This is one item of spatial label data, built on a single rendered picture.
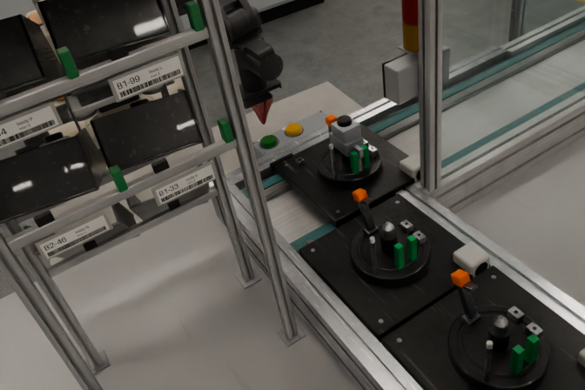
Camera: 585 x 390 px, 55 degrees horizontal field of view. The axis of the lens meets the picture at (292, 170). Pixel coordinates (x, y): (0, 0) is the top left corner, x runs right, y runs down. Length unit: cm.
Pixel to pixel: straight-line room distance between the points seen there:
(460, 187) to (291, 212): 36
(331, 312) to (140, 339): 39
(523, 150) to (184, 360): 83
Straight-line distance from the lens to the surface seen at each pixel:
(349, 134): 115
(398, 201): 113
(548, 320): 97
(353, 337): 94
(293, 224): 119
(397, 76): 101
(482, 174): 127
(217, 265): 123
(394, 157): 125
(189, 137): 78
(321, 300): 99
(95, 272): 134
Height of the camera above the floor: 173
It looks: 38 degrees down
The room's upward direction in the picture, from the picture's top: 11 degrees counter-clockwise
